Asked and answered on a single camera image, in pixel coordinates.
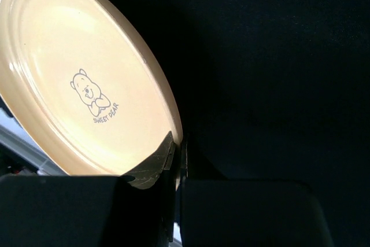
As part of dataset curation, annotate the black cloth placemat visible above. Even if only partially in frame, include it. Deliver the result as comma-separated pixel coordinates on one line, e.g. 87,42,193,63
110,0,369,246

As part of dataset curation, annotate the aluminium table rail frame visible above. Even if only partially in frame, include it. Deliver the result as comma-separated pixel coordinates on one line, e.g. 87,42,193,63
1,109,61,175

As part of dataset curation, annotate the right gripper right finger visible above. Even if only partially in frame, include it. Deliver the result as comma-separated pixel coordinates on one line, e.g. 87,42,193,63
180,136,334,246

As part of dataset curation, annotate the yellow ceramic plate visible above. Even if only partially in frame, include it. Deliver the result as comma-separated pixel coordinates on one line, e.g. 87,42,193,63
1,0,183,189

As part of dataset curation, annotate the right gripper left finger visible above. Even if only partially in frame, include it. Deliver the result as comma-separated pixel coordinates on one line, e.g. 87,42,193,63
1,133,175,246

